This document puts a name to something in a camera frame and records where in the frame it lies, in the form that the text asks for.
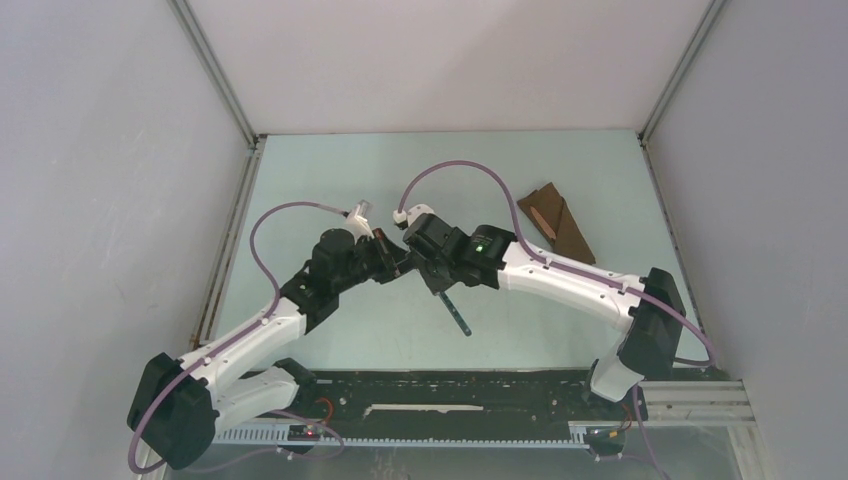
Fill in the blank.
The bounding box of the silver fork green handle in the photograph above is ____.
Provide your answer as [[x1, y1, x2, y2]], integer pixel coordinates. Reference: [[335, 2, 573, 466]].
[[436, 292, 472, 337]]

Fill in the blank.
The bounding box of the controller board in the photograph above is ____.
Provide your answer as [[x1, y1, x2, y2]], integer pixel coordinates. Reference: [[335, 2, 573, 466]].
[[286, 424, 324, 442], [585, 429, 627, 443]]

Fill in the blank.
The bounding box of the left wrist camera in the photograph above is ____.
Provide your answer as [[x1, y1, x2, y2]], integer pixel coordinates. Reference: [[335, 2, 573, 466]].
[[344, 200, 374, 241]]

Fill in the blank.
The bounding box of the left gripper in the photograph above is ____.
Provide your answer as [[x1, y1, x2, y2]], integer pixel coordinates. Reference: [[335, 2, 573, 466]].
[[333, 229, 417, 294]]

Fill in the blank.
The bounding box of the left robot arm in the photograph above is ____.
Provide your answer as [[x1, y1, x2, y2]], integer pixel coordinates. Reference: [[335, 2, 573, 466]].
[[126, 229, 413, 474]]

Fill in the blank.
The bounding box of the white cable duct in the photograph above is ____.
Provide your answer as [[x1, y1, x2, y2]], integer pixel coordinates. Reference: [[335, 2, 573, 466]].
[[211, 423, 591, 448]]

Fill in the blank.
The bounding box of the right aluminium frame post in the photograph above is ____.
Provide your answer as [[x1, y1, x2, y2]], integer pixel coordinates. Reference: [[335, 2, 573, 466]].
[[638, 0, 730, 148]]

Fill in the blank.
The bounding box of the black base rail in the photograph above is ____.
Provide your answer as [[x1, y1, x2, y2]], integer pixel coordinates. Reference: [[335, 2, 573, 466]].
[[291, 368, 637, 442]]

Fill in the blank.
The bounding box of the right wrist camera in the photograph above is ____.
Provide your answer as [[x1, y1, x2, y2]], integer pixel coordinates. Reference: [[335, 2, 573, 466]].
[[402, 204, 465, 258]]

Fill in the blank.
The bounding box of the aluminium frame post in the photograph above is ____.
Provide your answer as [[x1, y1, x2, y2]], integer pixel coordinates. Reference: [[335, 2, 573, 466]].
[[638, 0, 730, 148], [168, 0, 259, 149]]

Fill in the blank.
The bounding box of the left aluminium frame post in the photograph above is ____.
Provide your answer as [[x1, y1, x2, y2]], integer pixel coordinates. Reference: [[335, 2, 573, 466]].
[[168, 0, 259, 149]]

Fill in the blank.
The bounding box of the right controller board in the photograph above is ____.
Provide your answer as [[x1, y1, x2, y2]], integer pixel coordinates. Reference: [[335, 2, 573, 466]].
[[585, 429, 627, 443]]

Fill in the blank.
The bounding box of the brown cloth napkin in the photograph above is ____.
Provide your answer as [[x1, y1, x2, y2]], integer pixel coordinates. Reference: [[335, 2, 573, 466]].
[[517, 182, 596, 265]]

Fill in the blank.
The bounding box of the left controller board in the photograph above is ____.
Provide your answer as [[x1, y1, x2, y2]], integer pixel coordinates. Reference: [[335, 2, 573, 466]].
[[286, 424, 324, 442]]

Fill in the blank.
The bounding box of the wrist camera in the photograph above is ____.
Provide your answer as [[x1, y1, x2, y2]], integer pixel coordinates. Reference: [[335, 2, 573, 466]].
[[344, 200, 374, 241], [402, 204, 465, 258]]

